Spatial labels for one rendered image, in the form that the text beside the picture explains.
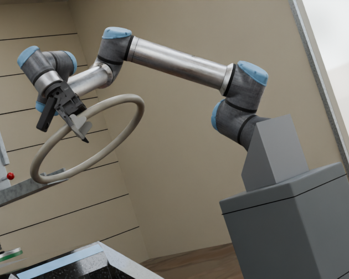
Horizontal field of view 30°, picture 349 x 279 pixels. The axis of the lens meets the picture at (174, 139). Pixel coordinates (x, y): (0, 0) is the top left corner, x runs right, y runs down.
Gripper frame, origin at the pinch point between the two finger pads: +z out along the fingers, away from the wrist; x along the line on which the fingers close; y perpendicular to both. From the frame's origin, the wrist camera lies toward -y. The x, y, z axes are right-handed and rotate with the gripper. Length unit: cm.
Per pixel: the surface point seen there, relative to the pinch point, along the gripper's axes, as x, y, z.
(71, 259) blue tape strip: 23.6, -30.1, 24.4
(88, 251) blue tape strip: 28.9, -24.4, 25.1
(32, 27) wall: 626, -14, -399
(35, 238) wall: 611, -175, -150
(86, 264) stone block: 24.1, -27.0, 29.2
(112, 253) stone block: 36, -19, 30
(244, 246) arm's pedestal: 78, 22, 55
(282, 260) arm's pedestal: 68, 30, 69
